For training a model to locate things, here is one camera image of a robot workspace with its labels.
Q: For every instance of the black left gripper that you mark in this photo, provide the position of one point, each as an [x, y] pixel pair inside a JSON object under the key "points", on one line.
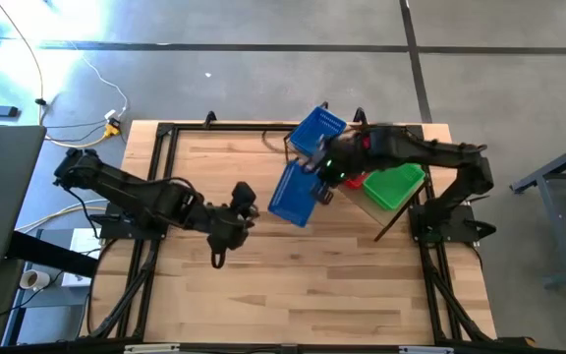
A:
{"points": [[226, 226]]}

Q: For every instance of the yellow plug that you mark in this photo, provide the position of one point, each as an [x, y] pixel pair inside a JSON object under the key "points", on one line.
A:
{"points": [[111, 130]]}

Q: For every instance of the black desk beam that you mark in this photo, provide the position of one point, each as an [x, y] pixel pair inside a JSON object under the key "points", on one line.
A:
{"points": [[52, 255]]}

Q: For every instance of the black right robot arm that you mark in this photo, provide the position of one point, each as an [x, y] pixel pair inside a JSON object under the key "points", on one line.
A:
{"points": [[440, 152]]}

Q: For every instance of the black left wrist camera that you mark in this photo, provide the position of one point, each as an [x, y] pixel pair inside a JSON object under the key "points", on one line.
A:
{"points": [[243, 194]]}

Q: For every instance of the black aluminium rig frame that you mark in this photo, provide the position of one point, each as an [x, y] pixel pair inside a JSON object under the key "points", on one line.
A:
{"points": [[214, 127]]}

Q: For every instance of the grey desk panel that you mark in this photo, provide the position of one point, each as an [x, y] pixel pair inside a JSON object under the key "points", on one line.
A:
{"points": [[3, 196]]}

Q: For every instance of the white box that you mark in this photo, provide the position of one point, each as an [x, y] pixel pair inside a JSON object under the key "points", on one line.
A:
{"points": [[84, 246]]}

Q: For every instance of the white frame label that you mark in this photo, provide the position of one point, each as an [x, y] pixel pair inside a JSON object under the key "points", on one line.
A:
{"points": [[425, 350], [150, 348]]}

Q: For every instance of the blue plastic slotted basket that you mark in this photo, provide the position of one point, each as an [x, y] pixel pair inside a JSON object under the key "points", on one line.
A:
{"points": [[293, 194], [315, 129]]}

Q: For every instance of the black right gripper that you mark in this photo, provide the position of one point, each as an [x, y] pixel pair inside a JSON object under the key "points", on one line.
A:
{"points": [[347, 162]]}

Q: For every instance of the green plastic slotted basket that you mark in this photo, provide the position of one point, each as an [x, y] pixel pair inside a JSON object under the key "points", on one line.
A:
{"points": [[392, 187]]}

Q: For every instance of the grey metal side table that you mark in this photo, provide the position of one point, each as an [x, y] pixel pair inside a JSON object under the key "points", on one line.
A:
{"points": [[558, 196]]}

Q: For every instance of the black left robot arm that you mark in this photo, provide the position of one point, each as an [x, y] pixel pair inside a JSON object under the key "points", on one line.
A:
{"points": [[130, 189]]}

